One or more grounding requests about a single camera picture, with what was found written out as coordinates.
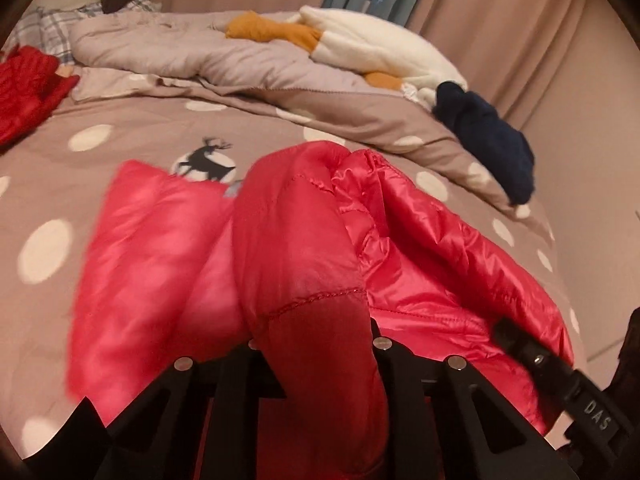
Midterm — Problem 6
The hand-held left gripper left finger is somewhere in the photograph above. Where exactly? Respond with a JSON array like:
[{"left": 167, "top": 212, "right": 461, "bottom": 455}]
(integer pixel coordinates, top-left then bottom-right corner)
[{"left": 98, "top": 341, "right": 287, "bottom": 480}]

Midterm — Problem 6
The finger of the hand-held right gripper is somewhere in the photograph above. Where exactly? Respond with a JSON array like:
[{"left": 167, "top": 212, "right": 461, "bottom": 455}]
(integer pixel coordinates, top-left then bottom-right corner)
[{"left": 492, "top": 316, "right": 582, "bottom": 407}]

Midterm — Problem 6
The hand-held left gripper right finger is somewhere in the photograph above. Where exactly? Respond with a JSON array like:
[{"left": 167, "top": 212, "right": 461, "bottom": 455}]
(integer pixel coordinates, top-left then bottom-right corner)
[{"left": 369, "top": 317, "right": 557, "bottom": 480}]

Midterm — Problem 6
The red puffer jacket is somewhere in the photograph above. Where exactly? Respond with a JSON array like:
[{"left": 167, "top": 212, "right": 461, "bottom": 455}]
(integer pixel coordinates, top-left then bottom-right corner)
[{"left": 65, "top": 141, "right": 577, "bottom": 480}]

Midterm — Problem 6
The navy blue garment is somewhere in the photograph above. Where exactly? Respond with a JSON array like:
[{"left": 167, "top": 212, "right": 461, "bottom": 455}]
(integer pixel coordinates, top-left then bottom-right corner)
[{"left": 431, "top": 81, "right": 536, "bottom": 206}]

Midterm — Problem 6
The brown polka-dot deer bedsheet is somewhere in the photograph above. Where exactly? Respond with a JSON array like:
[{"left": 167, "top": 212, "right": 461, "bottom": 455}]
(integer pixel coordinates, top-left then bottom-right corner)
[{"left": 0, "top": 67, "right": 587, "bottom": 461}]

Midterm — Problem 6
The white plush goose toy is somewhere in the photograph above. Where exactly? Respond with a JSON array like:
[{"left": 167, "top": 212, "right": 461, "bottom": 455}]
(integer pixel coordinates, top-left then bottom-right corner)
[{"left": 225, "top": 6, "right": 469, "bottom": 109}]

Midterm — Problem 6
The grey quilt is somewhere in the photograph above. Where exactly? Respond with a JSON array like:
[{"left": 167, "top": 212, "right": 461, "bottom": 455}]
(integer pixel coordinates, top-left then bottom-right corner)
[{"left": 67, "top": 10, "right": 553, "bottom": 213}]

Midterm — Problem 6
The red knitted sweater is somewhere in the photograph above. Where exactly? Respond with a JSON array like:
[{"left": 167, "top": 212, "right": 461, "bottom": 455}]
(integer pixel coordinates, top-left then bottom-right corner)
[{"left": 0, "top": 45, "right": 81, "bottom": 149}]

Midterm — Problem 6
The plaid pillow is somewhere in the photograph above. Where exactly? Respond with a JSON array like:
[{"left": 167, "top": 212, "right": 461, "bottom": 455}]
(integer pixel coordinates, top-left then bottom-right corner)
[{"left": 9, "top": 0, "right": 163, "bottom": 67}]

